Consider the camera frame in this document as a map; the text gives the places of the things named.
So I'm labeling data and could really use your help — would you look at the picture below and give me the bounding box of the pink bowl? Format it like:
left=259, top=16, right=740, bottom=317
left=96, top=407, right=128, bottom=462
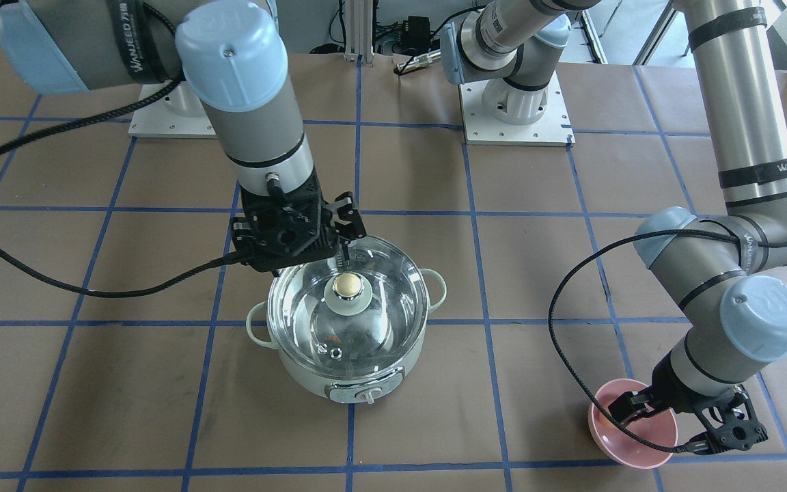
left=588, top=378, right=678, bottom=469

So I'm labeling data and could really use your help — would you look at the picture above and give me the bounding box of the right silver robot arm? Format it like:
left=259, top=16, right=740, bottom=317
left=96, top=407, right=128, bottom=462
left=0, top=1, right=366, bottom=272

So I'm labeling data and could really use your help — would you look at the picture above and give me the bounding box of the glass pot lid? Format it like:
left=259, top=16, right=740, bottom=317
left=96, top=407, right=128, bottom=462
left=266, top=236, right=440, bottom=381

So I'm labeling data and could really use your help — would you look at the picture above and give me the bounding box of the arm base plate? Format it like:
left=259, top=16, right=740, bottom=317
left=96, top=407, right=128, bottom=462
left=128, top=82, right=217, bottom=138
left=458, top=72, right=575, bottom=147

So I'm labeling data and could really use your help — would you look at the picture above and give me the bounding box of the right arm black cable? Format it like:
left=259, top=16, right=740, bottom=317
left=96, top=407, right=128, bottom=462
left=0, top=75, right=258, bottom=299

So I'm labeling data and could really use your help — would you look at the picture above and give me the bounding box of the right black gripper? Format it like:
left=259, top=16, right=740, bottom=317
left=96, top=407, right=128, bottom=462
left=229, top=174, right=368, bottom=272

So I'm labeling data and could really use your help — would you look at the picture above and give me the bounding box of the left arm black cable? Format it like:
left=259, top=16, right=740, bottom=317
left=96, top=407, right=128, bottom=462
left=548, top=174, right=787, bottom=456

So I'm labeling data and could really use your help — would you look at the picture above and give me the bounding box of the pale green electric pot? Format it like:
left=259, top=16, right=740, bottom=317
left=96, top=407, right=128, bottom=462
left=245, top=236, right=447, bottom=405

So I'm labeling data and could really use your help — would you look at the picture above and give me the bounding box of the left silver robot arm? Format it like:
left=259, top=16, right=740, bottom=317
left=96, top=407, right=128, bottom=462
left=469, top=26, right=787, bottom=459

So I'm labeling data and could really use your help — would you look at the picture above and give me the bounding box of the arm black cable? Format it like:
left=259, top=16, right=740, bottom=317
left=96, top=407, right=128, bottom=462
left=548, top=174, right=787, bottom=456
left=0, top=75, right=258, bottom=299

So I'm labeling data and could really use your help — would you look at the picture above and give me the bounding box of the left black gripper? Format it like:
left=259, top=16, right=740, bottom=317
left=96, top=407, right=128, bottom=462
left=607, top=366, right=769, bottom=455

